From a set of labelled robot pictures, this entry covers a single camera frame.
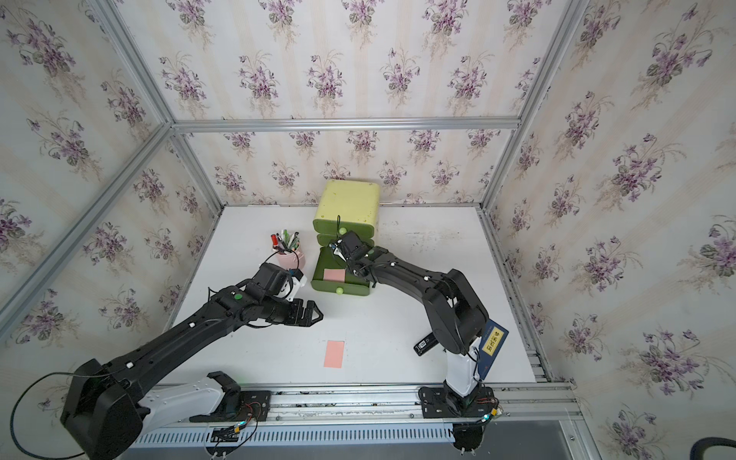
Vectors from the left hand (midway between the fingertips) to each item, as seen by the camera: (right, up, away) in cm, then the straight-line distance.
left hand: (314, 318), depth 78 cm
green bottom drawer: (+10, +6, +13) cm, 17 cm away
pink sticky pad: (+3, +9, +20) cm, 23 cm away
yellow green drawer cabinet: (+8, +32, +13) cm, 35 cm away
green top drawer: (+2, +24, +15) cm, 28 cm away
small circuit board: (-21, -28, -6) cm, 36 cm away
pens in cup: (-14, +20, +20) cm, 32 cm away
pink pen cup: (-10, +15, +15) cm, 23 cm away
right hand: (+15, +17, +15) cm, 27 cm away
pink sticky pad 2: (+5, -12, +4) cm, 14 cm away
